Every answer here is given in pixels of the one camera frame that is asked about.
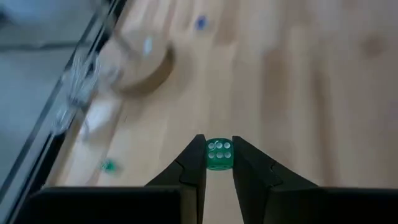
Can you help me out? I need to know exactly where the white shade table lamp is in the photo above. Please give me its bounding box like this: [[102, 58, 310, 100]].
[[101, 26, 175, 98]]

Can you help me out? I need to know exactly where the clear lamp power cord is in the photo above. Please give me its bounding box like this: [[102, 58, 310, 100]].
[[51, 51, 105, 138]]

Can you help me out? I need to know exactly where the small green die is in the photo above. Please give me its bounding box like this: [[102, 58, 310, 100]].
[[205, 138, 234, 171], [99, 159, 118, 174]]

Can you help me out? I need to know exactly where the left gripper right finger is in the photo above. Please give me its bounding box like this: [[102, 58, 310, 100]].
[[231, 135, 320, 224]]

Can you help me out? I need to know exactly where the small blue die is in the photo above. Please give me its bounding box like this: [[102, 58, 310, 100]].
[[195, 14, 208, 31]]

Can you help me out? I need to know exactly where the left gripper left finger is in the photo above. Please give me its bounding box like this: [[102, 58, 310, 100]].
[[144, 133, 208, 224]]

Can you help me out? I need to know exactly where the black aluminium table frame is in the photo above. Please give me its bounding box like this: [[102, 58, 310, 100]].
[[0, 0, 128, 206]]

